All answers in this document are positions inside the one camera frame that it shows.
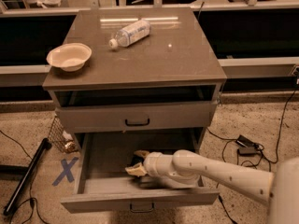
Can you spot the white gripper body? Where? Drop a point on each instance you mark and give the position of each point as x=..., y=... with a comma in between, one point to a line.
x=151, y=163

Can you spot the dark rxbar blueberry bar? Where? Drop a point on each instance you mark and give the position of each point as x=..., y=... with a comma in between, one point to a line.
x=136, y=160

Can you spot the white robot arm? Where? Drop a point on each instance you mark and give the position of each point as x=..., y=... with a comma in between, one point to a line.
x=279, y=191

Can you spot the open grey middle drawer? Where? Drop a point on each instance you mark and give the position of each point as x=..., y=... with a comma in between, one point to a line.
x=103, y=185

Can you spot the closed grey top drawer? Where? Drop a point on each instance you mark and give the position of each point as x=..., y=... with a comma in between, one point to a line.
x=112, y=118

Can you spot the grey drawer cabinet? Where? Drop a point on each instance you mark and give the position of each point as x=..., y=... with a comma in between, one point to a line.
x=173, y=64

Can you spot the blue tape cross mark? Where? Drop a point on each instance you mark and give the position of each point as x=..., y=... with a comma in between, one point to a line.
x=66, y=172

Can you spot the black power adapter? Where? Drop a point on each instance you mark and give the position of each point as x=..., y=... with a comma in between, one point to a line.
x=246, y=146

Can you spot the black bar left floor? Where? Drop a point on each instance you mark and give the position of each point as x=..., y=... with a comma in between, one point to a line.
x=25, y=178

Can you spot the white paper bowl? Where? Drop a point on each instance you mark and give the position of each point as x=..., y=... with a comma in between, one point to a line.
x=69, y=57

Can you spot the clear plastic water bottle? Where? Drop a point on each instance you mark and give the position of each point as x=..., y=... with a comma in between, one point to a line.
x=130, y=34

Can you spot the wire mesh waste basket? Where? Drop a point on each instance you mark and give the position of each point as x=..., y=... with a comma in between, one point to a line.
x=60, y=138

